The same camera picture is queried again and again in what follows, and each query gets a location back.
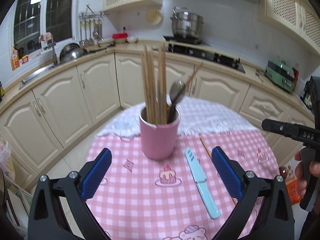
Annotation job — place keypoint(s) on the leaning chopstick in cup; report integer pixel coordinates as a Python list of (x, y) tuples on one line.
[(187, 83)]

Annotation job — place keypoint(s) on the kitchen window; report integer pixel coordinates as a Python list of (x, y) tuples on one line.
[(34, 17)]

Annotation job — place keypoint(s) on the wooden chopstick in cup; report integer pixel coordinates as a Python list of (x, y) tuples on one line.
[(150, 97)]

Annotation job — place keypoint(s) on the white bowl on counter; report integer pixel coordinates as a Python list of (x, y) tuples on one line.
[(132, 39)]

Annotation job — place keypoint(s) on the steel wok pan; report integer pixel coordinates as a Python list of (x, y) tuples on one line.
[(73, 51)]

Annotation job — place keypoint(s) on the light blue knife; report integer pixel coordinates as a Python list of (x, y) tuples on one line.
[(200, 180)]

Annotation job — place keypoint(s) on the pink utensil cup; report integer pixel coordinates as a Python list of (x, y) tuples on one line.
[(158, 141)]

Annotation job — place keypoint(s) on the faucet with cloth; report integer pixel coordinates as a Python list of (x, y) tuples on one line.
[(48, 40)]

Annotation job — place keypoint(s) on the stainless steel sink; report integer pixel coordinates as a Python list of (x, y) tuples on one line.
[(35, 75)]

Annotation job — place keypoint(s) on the person right hand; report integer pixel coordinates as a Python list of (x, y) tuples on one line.
[(301, 182)]

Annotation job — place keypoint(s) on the red box on counter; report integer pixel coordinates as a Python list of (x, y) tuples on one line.
[(119, 36)]

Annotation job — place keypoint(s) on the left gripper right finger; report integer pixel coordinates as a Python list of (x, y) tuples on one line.
[(263, 209)]

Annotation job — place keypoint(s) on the black gas stove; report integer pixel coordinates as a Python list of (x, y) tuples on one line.
[(188, 47)]

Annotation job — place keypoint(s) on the cream upper cabinets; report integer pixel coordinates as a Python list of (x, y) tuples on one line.
[(231, 25)]

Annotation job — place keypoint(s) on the hanging utensil rack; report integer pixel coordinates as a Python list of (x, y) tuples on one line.
[(91, 27)]

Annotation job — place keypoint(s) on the yellow bottle on sill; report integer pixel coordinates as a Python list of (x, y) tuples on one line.
[(15, 59)]

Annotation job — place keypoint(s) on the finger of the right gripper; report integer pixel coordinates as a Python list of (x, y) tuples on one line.
[(277, 127)]

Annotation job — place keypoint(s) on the green electric cooker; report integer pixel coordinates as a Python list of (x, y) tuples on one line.
[(281, 75)]

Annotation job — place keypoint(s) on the orange snack bag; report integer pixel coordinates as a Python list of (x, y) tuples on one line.
[(291, 184)]

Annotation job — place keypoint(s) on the pink checkered tablecloth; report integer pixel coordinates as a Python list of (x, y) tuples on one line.
[(139, 198)]

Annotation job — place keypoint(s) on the stainless steel stock pot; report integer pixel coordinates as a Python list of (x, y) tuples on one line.
[(186, 24)]

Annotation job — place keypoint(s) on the dark green spoon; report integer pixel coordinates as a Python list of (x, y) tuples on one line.
[(176, 94)]

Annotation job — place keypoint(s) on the round cream wall trivet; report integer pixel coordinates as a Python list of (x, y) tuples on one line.
[(153, 16)]

